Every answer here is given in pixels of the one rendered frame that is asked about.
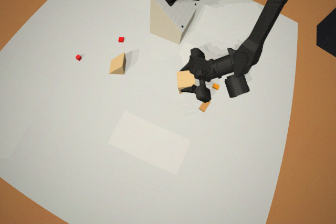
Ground small orange block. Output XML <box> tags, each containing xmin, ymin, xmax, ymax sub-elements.
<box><xmin>212</xmin><ymin>84</ymin><xmax>219</xmax><ymax>90</ymax></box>

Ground orange rectangular block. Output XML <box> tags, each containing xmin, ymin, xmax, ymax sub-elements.
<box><xmin>198</xmin><ymin>101</ymin><xmax>211</xmax><ymax>112</ymax></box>

